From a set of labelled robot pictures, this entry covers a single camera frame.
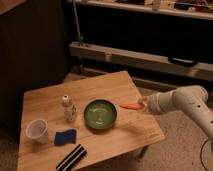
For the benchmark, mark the white ceramic cup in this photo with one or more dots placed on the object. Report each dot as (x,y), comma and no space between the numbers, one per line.
(37,130)

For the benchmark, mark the black case handle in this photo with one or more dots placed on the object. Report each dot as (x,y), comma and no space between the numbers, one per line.
(186,63)

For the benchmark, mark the wooden table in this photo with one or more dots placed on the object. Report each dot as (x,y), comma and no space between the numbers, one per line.
(131,131)

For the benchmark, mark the cluttered upper shelf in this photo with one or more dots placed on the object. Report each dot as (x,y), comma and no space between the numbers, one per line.
(141,8)

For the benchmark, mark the small white patterned bottle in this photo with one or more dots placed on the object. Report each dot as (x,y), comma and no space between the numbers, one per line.
(69,108)

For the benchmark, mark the blue sponge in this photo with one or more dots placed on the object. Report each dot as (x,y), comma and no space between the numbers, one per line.
(68,136)

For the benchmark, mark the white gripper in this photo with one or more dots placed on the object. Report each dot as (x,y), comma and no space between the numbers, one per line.
(143,101)

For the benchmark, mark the orange pepper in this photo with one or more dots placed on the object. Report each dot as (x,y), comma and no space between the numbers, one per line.
(133,106)

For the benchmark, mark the green ceramic bowl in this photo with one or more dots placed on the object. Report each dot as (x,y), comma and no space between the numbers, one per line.
(100,114)

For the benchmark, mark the black white striped cloth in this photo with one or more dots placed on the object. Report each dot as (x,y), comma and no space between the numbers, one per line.
(69,162)

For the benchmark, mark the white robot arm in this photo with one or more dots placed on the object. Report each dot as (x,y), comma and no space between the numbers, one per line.
(191,100)

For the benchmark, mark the long metal case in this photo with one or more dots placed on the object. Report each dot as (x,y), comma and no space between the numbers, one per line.
(140,60)

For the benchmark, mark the metal pole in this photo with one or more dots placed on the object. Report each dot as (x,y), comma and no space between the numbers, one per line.
(79,36)

